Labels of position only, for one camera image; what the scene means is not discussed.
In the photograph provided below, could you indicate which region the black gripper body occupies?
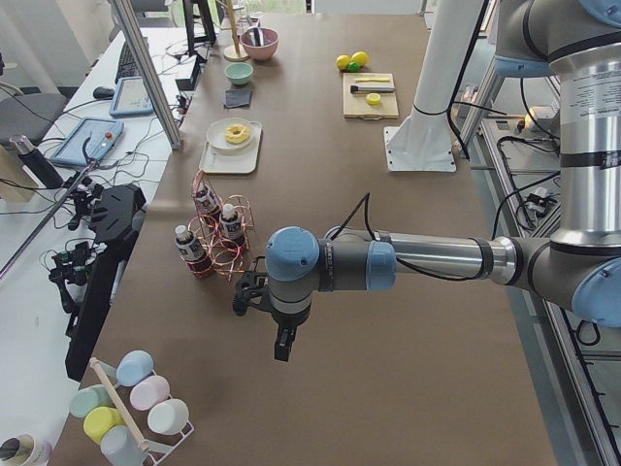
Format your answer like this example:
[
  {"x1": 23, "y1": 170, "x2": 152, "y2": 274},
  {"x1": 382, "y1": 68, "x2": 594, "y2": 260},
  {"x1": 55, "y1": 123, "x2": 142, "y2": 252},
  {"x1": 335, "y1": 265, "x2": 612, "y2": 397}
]
[{"x1": 273, "y1": 313, "x2": 304, "y2": 346}]

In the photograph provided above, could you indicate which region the tea bottle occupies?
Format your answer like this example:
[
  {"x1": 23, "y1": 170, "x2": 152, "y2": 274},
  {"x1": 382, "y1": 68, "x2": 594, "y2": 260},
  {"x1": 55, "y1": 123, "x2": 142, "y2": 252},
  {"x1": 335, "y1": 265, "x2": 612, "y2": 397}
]
[
  {"x1": 175, "y1": 224, "x2": 213, "y2": 279},
  {"x1": 193, "y1": 181, "x2": 220, "y2": 216},
  {"x1": 220, "y1": 203, "x2": 245, "y2": 248}
]

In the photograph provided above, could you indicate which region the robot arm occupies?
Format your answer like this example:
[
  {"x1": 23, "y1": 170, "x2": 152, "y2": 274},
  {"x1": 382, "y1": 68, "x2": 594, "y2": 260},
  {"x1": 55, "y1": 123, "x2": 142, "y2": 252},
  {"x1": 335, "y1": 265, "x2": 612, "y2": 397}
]
[{"x1": 263, "y1": 1, "x2": 620, "y2": 361}]

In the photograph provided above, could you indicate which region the tea bottle front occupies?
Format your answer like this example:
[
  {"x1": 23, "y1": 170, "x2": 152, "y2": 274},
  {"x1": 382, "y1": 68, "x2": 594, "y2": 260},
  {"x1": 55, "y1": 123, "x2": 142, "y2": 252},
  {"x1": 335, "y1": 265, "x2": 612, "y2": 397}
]
[{"x1": 175, "y1": 224, "x2": 213, "y2": 279}]

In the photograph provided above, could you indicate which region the tea bottle back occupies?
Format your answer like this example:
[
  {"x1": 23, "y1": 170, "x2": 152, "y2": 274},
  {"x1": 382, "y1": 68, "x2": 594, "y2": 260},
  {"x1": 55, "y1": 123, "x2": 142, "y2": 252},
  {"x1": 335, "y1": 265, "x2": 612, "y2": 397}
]
[{"x1": 193, "y1": 181, "x2": 220, "y2": 216}]

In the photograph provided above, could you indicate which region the white serving tray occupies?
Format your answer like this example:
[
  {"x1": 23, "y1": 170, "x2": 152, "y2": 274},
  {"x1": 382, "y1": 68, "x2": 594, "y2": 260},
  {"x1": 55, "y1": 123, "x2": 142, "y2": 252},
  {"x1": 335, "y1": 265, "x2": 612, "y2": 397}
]
[{"x1": 199, "y1": 117, "x2": 263, "y2": 175}]

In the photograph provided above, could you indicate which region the white cup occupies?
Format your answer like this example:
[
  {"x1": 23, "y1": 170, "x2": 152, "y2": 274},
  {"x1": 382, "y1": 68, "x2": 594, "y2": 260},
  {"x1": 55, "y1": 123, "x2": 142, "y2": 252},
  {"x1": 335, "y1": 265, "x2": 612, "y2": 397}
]
[{"x1": 147, "y1": 398, "x2": 189, "y2": 435}]

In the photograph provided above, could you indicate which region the pink cup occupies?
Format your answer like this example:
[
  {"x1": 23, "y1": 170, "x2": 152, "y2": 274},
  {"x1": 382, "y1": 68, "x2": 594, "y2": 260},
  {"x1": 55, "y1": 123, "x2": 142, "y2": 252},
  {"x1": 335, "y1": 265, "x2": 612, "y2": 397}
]
[{"x1": 130, "y1": 375, "x2": 170, "y2": 411}]

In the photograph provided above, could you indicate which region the blue cup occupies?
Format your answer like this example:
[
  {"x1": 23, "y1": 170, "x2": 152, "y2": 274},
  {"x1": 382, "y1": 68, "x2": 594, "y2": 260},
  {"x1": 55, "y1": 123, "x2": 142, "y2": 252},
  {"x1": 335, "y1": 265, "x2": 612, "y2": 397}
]
[{"x1": 116, "y1": 349, "x2": 154, "y2": 387}]

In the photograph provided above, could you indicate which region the glazed donut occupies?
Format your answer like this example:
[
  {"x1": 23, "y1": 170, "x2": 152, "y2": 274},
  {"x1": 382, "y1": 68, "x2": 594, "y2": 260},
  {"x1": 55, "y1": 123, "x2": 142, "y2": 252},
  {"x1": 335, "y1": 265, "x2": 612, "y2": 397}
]
[{"x1": 224, "y1": 123, "x2": 250, "y2": 146}]

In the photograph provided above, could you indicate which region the grey cup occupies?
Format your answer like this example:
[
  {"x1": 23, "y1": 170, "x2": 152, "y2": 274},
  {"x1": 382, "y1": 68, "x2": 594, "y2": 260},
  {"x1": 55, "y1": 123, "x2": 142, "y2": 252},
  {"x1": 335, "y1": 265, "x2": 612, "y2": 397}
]
[{"x1": 100, "y1": 425, "x2": 147, "y2": 466}]

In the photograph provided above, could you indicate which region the white plate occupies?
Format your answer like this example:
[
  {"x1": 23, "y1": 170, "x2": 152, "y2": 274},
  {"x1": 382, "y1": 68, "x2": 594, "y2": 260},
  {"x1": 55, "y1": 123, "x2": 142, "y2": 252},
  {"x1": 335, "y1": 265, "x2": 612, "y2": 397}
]
[{"x1": 207, "y1": 117, "x2": 254, "y2": 153}]

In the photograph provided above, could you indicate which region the yellow cup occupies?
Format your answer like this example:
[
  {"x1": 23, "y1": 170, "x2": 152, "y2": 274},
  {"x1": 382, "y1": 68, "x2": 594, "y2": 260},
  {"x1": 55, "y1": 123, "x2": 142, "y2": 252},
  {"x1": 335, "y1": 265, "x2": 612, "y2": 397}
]
[{"x1": 82, "y1": 407, "x2": 125, "y2": 445}]

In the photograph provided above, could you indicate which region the green cup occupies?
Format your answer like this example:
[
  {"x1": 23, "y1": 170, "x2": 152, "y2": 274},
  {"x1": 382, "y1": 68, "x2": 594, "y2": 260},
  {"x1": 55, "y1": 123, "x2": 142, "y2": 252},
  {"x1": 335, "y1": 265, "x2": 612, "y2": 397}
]
[{"x1": 69, "y1": 384, "x2": 114, "y2": 418}]

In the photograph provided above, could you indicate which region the black stand device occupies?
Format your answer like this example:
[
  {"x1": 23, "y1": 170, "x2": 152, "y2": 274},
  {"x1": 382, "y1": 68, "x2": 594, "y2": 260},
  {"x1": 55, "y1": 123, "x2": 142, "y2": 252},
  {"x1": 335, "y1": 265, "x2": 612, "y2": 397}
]
[{"x1": 65, "y1": 184, "x2": 146, "y2": 382}]

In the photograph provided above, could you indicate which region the grey folded cloth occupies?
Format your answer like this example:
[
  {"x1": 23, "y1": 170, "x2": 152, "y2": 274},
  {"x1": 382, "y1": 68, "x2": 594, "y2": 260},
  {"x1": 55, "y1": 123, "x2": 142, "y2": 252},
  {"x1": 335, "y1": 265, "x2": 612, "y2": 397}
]
[{"x1": 223, "y1": 88, "x2": 253, "y2": 109}]

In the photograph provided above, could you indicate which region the lemon half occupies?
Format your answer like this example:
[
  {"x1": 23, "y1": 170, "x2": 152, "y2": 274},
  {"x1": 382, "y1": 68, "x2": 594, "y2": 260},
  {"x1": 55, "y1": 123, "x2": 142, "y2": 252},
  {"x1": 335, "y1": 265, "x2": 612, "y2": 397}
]
[{"x1": 366, "y1": 92, "x2": 381, "y2": 107}]

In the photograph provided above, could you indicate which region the wooden cutting board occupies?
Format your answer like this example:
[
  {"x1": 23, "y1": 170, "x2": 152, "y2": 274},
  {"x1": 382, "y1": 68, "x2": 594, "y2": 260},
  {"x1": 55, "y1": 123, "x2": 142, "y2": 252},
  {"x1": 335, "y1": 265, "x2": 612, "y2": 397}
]
[{"x1": 343, "y1": 72, "x2": 399, "y2": 119}]

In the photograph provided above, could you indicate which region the steel muddler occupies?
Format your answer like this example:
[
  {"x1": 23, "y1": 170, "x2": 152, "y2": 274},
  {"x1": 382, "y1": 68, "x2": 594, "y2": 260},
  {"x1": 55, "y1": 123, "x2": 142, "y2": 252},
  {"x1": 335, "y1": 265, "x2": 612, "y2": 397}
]
[{"x1": 349, "y1": 84, "x2": 395, "y2": 94}]

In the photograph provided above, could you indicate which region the green bowl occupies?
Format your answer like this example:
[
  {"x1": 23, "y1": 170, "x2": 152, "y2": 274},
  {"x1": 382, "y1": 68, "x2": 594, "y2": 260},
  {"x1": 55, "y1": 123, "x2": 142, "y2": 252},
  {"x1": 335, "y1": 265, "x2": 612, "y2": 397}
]
[{"x1": 224, "y1": 62, "x2": 254, "y2": 85}]

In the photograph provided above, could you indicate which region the yellow plastic knife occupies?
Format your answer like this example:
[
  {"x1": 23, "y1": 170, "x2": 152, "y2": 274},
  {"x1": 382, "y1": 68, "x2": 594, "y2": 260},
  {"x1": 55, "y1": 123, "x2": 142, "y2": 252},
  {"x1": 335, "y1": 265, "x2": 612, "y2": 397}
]
[{"x1": 354, "y1": 75, "x2": 391, "y2": 83}]

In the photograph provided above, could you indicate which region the green lime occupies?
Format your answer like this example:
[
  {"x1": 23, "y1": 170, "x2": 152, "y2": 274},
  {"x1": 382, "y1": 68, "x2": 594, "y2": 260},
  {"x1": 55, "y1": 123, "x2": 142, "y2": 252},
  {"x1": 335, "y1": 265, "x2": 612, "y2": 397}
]
[{"x1": 346, "y1": 61, "x2": 361, "y2": 73}]

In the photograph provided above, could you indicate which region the yellow lemon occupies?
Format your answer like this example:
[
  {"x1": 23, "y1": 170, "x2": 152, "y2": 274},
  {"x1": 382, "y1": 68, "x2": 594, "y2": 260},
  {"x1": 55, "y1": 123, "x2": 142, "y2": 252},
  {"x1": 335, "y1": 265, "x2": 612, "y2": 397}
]
[
  {"x1": 336, "y1": 54, "x2": 351, "y2": 71},
  {"x1": 351, "y1": 50, "x2": 369, "y2": 67}
]

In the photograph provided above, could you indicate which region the blue teach pendant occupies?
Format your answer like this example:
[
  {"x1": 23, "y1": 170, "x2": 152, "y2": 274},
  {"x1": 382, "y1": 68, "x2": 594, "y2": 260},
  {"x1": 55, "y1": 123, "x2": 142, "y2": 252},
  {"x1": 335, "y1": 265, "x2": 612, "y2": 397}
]
[
  {"x1": 49, "y1": 117, "x2": 124, "y2": 168},
  {"x1": 109, "y1": 77, "x2": 153, "y2": 117}
]

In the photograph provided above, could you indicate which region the wooden mug tree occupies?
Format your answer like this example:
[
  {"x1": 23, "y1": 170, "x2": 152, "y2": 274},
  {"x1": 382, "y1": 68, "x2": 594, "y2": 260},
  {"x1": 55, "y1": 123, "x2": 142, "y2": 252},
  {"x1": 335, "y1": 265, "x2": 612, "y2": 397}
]
[{"x1": 215, "y1": 0, "x2": 249, "y2": 62}]

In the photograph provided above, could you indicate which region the pink bowl with ice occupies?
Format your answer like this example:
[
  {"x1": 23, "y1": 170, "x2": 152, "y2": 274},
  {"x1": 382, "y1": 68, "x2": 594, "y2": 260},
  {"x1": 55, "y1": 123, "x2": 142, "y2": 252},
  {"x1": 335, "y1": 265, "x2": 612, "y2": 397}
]
[{"x1": 240, "y1": 27, "x2": 279, "y2": 61}]

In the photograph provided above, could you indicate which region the paper cup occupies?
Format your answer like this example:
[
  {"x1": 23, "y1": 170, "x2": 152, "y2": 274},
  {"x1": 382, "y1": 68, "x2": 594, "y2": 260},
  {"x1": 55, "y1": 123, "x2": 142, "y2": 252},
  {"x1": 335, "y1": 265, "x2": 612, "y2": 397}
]
[{"x1": 1, "y1": 434, "x2": 52, "y2": 466}]

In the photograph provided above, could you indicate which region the black thermos bottle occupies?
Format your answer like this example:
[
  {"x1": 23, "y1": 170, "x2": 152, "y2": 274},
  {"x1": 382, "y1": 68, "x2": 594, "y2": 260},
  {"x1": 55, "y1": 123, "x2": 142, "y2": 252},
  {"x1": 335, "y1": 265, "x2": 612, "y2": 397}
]
[{"x1": 9, "y1": 134, "x2": 64, "y2": 189}]

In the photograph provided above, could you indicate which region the black computer mouse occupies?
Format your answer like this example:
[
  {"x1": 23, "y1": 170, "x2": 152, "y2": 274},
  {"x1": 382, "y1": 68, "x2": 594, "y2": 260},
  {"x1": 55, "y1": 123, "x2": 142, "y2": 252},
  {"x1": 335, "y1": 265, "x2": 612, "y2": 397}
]
[{"x1": 92, "y1": 86, "x2": 115, "y2": 100}]

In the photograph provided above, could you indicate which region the black keyboard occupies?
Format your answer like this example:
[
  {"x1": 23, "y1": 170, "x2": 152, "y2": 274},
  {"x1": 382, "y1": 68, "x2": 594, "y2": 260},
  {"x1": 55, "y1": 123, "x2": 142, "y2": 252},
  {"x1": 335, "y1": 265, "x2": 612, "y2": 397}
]
[{"x1": 114, "y1": 43, "x2": 141, "y2": 83}]

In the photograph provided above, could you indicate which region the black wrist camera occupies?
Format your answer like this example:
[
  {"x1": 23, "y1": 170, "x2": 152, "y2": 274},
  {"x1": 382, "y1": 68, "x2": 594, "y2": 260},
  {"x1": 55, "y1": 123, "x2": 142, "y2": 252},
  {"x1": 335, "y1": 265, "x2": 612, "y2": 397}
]
[{"x1": 232, "y1": 271, "x2": 272, "y2": 316}]

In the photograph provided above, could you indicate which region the copper wire bottle rack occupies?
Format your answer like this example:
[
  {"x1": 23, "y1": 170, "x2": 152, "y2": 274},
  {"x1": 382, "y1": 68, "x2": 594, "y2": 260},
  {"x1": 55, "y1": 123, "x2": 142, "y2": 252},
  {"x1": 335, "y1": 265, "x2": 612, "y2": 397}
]
[{"x1": 186, "y1": 170, "x2": 254, "y2": 282}]

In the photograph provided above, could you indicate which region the wooden rack handle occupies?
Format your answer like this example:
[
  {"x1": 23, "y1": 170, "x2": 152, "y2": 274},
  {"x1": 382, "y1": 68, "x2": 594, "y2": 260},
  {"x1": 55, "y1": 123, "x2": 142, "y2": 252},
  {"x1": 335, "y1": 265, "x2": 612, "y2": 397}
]
[{"x1": 89, "y1": 357, "x2": 148, "y2": 451}]

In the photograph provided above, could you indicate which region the aluminium frame post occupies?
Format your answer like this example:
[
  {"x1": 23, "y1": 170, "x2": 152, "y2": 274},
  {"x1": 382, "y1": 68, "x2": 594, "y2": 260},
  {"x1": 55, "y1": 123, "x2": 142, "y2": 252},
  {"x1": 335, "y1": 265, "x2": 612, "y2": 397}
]
[{"x1": 110, "y1": 0, "x2": 182, "y2": 150}]

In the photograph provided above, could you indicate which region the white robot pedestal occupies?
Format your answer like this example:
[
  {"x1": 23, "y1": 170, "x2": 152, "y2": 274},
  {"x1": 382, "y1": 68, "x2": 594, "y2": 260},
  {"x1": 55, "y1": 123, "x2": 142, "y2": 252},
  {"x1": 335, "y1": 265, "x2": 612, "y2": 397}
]
[{"x1": 384, "y1": 0, "x2": 488, "y2": 172}]

